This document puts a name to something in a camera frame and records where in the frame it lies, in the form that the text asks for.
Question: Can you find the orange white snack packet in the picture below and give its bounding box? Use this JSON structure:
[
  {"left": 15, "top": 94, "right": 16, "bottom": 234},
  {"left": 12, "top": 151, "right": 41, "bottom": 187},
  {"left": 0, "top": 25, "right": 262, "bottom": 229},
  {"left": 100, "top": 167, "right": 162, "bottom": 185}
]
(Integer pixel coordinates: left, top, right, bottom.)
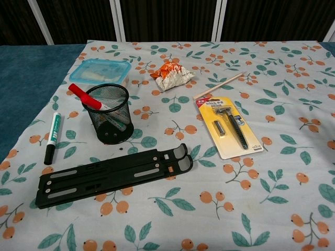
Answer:
[{"left": 150, "top": 61, "right": 196, "bottom": 92}]

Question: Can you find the black folding laptop stand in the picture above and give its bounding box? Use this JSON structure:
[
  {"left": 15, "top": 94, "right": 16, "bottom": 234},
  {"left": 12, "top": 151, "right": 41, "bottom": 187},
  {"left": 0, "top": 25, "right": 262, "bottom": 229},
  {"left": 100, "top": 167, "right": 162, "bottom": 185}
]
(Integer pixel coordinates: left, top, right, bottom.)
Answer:
[{"left": 35, "top": 143, "right": 194, "bottom": 209}]

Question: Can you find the floral white tablecloth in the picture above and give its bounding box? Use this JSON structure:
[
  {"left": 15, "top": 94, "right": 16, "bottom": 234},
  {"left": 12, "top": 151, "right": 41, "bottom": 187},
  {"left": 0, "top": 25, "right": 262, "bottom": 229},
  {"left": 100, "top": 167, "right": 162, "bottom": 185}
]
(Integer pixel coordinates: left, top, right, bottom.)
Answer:
[{"left": 0, "top": 39, "right": 335, "bottom": 251}]

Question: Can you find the thin wooden stick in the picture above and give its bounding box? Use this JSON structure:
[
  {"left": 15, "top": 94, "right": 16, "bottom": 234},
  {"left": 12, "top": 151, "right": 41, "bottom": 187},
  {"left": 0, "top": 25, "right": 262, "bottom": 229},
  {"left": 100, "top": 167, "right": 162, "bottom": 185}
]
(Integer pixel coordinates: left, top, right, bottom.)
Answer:
[{"left": 193, "top": 72, "right": 248, "bottom": 100}]

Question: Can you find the beige plastic part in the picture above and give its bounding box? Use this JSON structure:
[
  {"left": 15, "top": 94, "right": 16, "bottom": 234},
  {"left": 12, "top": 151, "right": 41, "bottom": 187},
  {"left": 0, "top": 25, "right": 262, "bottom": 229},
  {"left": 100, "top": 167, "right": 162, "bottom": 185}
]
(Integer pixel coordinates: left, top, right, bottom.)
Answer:
[{"left": 80, "top": 70, "right": 115, "bottom": 81}]

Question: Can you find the green labelled black marker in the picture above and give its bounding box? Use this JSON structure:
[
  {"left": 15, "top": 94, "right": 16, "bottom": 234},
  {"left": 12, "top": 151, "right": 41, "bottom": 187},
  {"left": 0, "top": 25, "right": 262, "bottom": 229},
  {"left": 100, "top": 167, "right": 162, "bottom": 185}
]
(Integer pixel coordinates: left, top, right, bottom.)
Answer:
[{"left": 43, "top": 112, "right": 62, "bottom": 165}]

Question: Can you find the black mesh pen holder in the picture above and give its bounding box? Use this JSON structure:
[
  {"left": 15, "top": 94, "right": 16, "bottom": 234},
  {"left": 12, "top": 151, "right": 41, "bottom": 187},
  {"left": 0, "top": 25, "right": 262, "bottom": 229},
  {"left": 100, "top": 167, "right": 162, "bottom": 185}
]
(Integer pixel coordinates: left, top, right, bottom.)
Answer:
[{"left": 82, "top": 83, "right": 135, "bottom": 144}]

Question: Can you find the white screen frame post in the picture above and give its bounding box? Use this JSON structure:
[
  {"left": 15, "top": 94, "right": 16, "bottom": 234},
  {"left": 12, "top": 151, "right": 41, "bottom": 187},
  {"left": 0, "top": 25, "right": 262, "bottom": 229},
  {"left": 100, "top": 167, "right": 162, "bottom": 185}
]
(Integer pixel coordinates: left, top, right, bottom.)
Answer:
[
  {"left": 109, "top": 0, "right": 127, "bottom": 42},
  {"left": 323, "top": 26, "right": 335, "bottom": 42},
  {"left": 209, "top": 0, "right": 228, "bottom": 42},
  {"left": 27, "top": 0, "right": 55, "bottom": 45}
]

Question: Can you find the razor in yellow blister pack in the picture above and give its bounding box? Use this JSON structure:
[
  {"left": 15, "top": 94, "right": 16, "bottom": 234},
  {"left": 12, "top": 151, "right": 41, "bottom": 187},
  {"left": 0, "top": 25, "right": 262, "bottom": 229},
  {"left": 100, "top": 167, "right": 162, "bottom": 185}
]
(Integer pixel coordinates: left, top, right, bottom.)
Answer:
[{"left": 195, "top": 96, "right": 264, "bottom": 160}]

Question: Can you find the clear container with blue lid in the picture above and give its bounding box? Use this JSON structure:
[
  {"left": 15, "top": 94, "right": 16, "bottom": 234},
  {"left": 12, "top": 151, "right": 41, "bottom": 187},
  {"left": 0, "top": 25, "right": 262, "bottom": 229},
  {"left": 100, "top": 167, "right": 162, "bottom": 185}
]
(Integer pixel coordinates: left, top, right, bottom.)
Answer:
[{"left": 69, "top": 59, "right": 131, "bottom": 88}]

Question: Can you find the red capped white marker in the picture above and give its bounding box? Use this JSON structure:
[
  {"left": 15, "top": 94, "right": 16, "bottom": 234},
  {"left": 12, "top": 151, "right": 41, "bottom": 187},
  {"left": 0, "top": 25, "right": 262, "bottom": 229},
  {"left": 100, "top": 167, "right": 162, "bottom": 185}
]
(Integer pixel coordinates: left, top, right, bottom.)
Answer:
[
  {"left": 80, "top": 94, "right": 128, "bottom": 131},
  {"left": 68, "top": 83, "right": 87, "bottom": 99}
]

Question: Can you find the dark corrugated screen panel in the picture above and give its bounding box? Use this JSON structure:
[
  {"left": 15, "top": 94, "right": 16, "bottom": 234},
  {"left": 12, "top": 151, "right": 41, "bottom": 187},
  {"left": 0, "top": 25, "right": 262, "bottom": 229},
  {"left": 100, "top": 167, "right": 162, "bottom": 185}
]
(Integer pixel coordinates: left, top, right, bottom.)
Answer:
[
  {"left": 120, "top": 0, "right": 218, "bottom": 42},
  {"left": 221, "top": 0, "right": 335, "bottom": 42},
  {"left": 36, "top": 0, "right": 117, "bottom": 44},
  {"left": 0, "top": 0, "right": 48, "bottom": 45}
]

